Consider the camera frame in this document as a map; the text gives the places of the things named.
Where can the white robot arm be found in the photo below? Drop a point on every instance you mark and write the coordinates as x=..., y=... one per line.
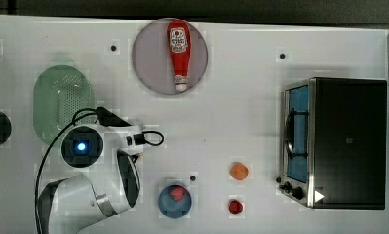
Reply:
x=107, y=181

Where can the round grey plate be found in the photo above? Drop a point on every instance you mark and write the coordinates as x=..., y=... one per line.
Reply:
x=152, y=62

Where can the plush orange fruit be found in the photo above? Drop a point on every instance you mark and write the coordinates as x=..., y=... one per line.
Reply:
x=239, y=171

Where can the red strawberry in bowl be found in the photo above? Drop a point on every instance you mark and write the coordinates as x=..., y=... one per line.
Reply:
x=177, y=193

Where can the plush red ketchup bottle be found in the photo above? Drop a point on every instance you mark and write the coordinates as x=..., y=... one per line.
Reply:
x=179, y=43

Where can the blue bowl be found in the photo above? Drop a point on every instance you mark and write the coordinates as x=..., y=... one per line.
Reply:
x=171, y=209

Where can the plush red strawberry on table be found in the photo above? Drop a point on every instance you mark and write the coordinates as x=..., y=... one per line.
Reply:
x=235, y=207

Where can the green perforated colander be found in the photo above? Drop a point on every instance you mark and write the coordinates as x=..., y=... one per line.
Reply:
x=59, y=92

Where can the silver black toaster oven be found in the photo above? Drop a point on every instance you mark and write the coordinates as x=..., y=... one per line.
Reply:
x=334, y=143

